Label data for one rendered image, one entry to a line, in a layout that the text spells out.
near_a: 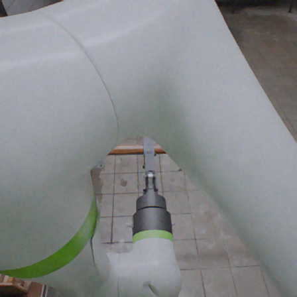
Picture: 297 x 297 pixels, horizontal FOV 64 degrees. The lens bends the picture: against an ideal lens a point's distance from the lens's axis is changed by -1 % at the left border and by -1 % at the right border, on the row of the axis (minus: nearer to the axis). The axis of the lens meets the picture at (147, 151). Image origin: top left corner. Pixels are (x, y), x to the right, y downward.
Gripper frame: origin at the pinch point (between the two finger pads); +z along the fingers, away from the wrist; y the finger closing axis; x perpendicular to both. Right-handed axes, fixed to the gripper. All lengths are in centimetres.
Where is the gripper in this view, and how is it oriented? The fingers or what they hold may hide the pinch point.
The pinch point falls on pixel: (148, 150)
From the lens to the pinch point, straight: 71.4
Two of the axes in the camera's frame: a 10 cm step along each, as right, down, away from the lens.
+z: -0.3, -7.6, 6.4
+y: 0.0, 6.4, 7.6
